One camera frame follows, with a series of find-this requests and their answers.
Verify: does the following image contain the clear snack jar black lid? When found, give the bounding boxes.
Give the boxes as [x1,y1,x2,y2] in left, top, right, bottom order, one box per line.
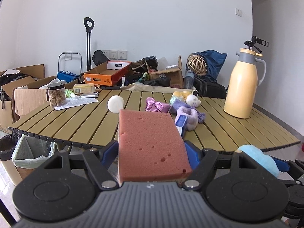
[47,83,67,107]

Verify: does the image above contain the white paper sheet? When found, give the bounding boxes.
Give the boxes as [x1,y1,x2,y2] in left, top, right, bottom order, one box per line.
[54,97,100,111]

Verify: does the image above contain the large cardboard box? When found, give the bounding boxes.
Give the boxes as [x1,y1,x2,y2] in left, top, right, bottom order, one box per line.
[0,75,59,132]

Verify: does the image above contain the white metal frame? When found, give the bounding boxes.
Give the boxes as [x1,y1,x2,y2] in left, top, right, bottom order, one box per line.
[58,52,83,73]

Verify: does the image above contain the pink sponge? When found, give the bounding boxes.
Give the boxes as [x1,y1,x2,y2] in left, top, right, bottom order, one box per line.
[118,109,193,188]

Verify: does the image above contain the yellow thermos jug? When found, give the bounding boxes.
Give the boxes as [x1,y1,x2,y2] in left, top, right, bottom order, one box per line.
[223,48,267,119]

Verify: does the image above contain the flat cardboard box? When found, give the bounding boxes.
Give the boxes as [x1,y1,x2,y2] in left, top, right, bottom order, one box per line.
[0,64,45,80]

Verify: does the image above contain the purple knit cloth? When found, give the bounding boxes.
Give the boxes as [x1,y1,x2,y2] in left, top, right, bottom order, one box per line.
[169,99,207,124]

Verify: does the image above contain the black bag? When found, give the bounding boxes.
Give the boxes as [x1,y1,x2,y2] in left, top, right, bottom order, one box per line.
[92,50,111,66]

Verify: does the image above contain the black suitcase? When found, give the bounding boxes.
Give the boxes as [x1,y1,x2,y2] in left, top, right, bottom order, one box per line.
[193,77,227,99]

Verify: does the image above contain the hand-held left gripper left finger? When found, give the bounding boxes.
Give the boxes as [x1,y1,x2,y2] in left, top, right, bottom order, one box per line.
[36,140,120,191]

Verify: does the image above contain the cardboard bin green liner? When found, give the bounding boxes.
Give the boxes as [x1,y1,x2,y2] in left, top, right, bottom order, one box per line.
[12,134,56,180]

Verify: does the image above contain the white wall sockets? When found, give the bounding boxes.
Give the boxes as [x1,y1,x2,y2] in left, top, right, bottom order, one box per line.
[102,50,127,60]

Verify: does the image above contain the green tube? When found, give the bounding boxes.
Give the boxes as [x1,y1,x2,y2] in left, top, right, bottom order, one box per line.
[65,89,79,99]

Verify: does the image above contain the purple satin cloth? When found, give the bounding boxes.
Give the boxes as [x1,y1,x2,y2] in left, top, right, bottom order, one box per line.
[145,97,171,113]

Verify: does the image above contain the white plush toy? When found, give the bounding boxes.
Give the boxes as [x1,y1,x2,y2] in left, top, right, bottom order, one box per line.
[186,94,202,107]

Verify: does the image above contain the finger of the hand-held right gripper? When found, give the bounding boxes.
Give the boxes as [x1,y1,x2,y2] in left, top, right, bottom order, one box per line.
[269,157,304,186]

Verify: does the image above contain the white foam disc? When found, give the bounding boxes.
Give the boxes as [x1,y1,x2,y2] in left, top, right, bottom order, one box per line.
[107,95,124,113]

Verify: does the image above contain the dark basket bag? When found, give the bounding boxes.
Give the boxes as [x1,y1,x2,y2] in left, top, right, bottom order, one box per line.
[131,56,158,74]

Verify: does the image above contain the yellow green carton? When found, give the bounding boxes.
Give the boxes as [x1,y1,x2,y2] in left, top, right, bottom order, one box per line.
[73,84,97,94]

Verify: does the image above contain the grey bottle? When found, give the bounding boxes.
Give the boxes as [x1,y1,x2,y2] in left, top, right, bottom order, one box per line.
[183,70,195,89]

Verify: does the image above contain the blue bag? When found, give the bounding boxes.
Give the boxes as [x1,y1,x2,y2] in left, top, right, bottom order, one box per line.
[190,50,228,81]

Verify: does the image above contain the orange cardboard box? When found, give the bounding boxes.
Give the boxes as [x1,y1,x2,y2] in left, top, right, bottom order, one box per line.
[84,61,132,86]

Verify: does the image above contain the rattan ball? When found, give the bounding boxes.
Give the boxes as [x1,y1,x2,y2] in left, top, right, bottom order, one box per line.
[187,54,208,74]

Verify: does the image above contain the white bin black liner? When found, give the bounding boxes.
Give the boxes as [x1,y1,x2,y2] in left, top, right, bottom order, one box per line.
[0,133,23,186]

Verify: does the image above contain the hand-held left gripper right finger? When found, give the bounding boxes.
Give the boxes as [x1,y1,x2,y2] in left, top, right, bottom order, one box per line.
[180,140,271,192]

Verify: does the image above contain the black cart handle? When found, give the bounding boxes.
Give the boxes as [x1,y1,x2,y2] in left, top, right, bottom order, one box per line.
[84,17,95,72]

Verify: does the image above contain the blue fluffy ball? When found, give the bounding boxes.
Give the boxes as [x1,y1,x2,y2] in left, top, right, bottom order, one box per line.
[237,144,280,177]

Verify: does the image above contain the black camera tripod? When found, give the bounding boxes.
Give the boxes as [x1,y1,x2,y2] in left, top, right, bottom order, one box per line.
[245,36,269,53]

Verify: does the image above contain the open brown cardboard box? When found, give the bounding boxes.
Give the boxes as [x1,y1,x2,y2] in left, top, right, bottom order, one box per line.
[147,55,184,88]

